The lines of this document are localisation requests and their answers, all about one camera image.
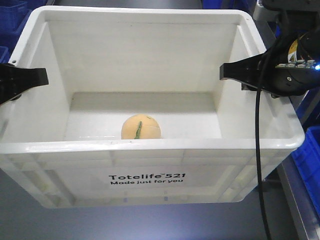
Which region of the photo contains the black hanging cable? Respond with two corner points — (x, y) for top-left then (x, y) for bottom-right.
(254, 32), (273, 240)

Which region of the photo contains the blue bin top left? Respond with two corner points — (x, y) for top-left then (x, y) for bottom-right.
(0, 0), (30, 63)

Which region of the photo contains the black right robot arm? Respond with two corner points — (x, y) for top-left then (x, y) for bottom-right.
(219, 0), (320, 98)

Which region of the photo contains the yellow round plush toy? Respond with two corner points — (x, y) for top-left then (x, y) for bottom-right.
(121, 114), (162, 140)

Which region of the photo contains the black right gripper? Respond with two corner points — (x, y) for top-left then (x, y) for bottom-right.
(219, 29), (320, 98)

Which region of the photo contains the white plastic tote box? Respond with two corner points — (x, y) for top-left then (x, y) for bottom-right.
(0, 5), (306, 210)

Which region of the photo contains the blue bin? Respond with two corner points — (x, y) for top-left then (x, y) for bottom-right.
(0, 0), (30, 63)
(292, 125), (320, 202)

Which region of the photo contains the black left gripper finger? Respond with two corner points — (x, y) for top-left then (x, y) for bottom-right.
(0, 63), (49, 104)

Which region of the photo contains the blue bin right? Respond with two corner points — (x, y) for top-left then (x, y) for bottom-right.
(292, 125), (320, 202)

